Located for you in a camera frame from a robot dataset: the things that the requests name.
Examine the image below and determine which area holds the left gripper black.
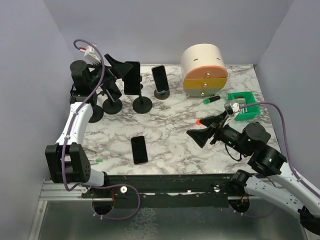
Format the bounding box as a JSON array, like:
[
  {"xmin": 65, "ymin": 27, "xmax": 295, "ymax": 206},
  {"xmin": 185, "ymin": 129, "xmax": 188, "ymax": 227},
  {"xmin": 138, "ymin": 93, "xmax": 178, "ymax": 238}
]
[{"xmin": 88, "ymin": 53, "xmax": 132, "ymax": 90}]

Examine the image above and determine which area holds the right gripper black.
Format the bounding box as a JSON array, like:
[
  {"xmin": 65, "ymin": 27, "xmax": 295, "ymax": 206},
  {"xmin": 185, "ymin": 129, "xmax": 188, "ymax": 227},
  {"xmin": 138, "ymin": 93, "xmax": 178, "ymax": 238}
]
[{"xmin": 186, "ymin": 110, "xmax": 251, "ymax": 156}]

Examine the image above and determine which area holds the black phone stand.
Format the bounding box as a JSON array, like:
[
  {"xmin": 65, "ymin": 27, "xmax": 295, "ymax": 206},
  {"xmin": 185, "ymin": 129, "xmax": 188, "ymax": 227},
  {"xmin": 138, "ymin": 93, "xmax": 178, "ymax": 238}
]
[
  {"xmin": 100, "ymin": 89, "xmax": 123, "ymax": 115},
  {"xmin": 88, "ymin": 105, "xmax": 104, "ymax": 123},
  {"xmin": 122, "ymin": 75, "xmax": 153, "ymax": 114}
]

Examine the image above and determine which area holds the purple smartphone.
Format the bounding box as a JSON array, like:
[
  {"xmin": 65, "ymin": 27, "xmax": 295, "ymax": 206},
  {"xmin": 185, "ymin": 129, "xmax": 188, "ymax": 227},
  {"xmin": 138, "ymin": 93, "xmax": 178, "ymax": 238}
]
[{"xmin": 130, "ymin": 136, "xmax": 149, "ymax": 165}]

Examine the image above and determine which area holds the tall black smartphone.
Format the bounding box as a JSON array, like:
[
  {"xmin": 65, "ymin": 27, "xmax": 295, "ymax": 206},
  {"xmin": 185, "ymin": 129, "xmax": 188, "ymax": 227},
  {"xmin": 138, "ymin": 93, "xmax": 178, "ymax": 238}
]
[{"xmin": 122, "ymin": 61, "xmax": 141, "ymax": 95}]

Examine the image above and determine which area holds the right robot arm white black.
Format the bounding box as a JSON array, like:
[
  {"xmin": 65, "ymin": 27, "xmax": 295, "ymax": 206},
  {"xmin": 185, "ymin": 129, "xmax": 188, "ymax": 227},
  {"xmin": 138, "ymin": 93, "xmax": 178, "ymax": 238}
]
[{"xmin": 186, "ymin": 112, "xmax": 320, "ymax": 235}]

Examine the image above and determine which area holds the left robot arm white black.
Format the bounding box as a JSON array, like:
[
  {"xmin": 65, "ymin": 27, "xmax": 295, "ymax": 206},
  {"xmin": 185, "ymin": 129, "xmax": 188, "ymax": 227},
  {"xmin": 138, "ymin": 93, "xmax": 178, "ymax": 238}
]
[{"xmin": 45, "ymin": 54, "xmax": 133, "ymax": 198}]

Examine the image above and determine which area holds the black smartphone on wooden stand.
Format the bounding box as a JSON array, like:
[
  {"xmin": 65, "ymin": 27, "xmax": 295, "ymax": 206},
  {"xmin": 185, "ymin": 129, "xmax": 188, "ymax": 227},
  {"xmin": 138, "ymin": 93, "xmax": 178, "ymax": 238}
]
[{"xmin": 151, "ymin": 65, "xmax": 169, "ymax": 93}]

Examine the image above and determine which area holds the black smartphone far left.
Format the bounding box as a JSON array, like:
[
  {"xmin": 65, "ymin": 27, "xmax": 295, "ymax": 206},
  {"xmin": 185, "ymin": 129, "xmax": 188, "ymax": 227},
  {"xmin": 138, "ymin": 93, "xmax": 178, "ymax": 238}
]
[{"xmin": 106, "ymin": 81, "xmax": 122, "ymax": 102}]

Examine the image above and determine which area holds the green highlighter marker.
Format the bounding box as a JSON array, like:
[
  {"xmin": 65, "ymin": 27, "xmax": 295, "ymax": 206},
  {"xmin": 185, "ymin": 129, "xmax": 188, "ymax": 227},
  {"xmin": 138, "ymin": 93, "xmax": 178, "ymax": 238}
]
[{"xmin": 203, "ymin": 95, "xmax": 221, "ymax": 105}]

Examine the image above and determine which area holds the green plastic bin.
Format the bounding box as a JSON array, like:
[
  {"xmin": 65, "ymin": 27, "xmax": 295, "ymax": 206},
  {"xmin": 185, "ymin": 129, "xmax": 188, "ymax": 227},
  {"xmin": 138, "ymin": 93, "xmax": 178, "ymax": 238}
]
[{"xmin": 226, "ymin": 91, "xmax": 261, "ymax": 122}]

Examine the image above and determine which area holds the cream drawer cabinet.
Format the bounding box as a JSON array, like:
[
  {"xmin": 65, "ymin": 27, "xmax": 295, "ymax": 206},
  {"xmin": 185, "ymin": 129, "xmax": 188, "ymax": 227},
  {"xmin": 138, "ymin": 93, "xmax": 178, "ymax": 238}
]
[{"xmin": 180, "ymin": 43, "xmax": 228, "ymax": 97}]

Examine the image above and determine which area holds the small green object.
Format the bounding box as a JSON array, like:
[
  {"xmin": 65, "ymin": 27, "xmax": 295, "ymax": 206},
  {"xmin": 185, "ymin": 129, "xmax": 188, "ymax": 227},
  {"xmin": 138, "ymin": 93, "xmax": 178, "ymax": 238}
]
[{"xmin": 89, "ymin": 158, "xmax": 103, "ymax": 165}]

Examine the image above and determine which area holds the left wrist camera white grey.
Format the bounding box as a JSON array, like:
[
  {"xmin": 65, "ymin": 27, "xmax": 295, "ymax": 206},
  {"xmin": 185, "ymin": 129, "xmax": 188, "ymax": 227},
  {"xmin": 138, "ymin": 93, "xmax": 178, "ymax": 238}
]
[{"xmin": 83, "ymin": 45, "xmax": 101, "ymax": 65}]

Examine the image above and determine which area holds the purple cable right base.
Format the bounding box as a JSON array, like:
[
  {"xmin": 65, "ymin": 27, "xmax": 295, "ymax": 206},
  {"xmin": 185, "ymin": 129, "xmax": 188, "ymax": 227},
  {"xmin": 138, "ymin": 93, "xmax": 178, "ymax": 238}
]
[{"xmin": 232, "ymin": 207, "xmax": 278, "ymax": 219}]

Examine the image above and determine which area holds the purple cable base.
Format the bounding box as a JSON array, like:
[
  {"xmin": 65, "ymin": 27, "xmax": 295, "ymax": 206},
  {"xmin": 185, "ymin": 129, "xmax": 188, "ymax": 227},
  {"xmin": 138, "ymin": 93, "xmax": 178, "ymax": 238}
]
[
  {"xmin": 232, "ymin": 207, "xmax": 278, "ymax": 219},
  {"xmin": 86, "ymin": 184, "xmax": 141, "ymax": 221}
]

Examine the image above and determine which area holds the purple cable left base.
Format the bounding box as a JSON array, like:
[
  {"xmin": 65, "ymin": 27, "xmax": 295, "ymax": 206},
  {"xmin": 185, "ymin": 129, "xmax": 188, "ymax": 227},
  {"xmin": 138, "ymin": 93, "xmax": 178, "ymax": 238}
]
[{"xmin": 86, "ymin": 184, "xmax": 141, "ymax": 221}]

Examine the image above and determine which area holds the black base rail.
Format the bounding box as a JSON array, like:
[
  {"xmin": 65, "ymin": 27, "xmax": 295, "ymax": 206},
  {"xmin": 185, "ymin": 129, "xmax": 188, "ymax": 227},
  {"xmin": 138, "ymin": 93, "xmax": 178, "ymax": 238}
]
[{"xmin": 81, "ymin": 174, "xmax": 245, "ymax": 209}]

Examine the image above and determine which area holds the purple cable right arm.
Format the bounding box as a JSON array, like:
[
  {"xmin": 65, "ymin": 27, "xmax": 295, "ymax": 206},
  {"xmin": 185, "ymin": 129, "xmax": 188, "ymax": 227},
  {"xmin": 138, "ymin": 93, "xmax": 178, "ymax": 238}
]
[{"xmin": 239, "ymin": 101, "xmax": 320, "ymax": 198}]

